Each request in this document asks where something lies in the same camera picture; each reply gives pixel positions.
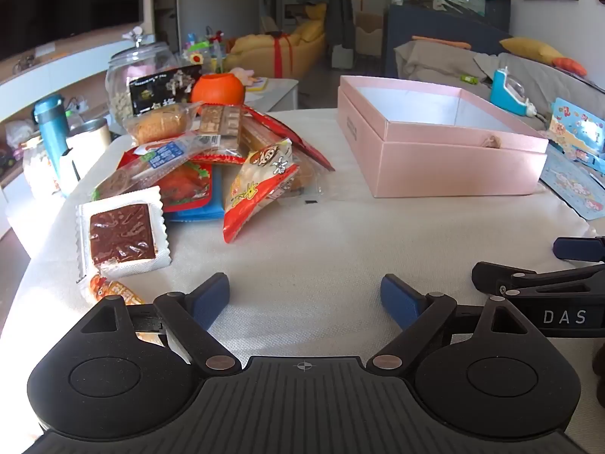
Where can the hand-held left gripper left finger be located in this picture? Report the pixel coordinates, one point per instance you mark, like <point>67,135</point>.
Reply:
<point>213,297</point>

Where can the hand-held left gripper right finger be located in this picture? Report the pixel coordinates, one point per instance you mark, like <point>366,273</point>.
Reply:
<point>399,300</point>

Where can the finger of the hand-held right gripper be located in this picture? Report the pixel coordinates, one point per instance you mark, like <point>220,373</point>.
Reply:
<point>496,276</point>
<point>577,248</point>

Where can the red roast duck snack packet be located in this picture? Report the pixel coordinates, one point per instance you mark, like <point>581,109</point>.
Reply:
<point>186,184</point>

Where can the small round cake packet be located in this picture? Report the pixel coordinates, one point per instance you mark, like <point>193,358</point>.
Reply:
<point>302,177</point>

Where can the pink cardboard box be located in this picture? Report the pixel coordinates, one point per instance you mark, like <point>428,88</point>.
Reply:
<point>439,137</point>

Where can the long bread clear packet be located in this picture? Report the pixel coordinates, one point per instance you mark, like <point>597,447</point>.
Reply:
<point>257,137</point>

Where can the round bun clear packet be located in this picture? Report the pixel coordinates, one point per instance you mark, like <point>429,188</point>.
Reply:
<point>158,123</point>

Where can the colourful cartoon card packet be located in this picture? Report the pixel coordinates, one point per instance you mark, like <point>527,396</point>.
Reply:
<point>572,184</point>

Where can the white tablecloth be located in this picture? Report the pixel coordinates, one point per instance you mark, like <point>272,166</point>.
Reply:
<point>331,246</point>

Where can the orange sausage snack packet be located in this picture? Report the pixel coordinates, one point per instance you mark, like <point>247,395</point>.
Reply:
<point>113,293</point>

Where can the brown cake white wrapper packet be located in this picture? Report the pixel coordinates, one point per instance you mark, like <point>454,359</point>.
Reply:
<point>123,236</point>

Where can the colourful cartoon card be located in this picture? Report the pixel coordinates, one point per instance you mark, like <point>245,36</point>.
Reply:
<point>579,132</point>

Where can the red yellow cartoon snack packet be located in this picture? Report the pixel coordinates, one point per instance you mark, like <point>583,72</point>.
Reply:
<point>257,189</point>

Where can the clear packet with blue label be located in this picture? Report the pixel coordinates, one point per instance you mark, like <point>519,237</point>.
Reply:
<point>165,156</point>

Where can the blue toy iron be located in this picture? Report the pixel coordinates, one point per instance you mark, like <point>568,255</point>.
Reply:
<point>508,92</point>

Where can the orange cushion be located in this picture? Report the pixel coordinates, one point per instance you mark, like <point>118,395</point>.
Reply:
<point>569,65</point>

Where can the white cup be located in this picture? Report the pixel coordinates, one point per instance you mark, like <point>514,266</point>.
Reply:
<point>90,139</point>

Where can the yellow cushion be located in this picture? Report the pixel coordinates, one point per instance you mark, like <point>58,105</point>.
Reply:
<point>529,49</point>

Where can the orange pumpkin bucket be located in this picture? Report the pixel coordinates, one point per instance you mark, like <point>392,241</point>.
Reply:
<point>219,90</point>

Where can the white coffee table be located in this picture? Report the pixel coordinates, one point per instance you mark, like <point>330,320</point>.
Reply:
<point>279,92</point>

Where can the black plum snack packet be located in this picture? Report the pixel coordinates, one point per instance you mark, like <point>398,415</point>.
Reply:
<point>163,87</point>

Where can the small jar with white contents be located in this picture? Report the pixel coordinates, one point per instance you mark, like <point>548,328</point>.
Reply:
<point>38,170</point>

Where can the grey sofa blanket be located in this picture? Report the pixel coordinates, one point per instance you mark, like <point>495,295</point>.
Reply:
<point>453,64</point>

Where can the teal thermos bottle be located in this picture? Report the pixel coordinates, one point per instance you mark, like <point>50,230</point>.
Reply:
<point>49,127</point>

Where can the glass jar with lid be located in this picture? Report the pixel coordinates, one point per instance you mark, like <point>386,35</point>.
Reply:
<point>134,68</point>

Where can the yellow plush sofa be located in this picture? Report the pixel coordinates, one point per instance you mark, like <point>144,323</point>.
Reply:
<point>283,45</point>

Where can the dark coat on stand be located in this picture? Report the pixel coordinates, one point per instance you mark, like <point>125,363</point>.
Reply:
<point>338,14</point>

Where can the black television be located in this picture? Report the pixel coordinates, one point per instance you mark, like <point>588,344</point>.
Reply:
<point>66,0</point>

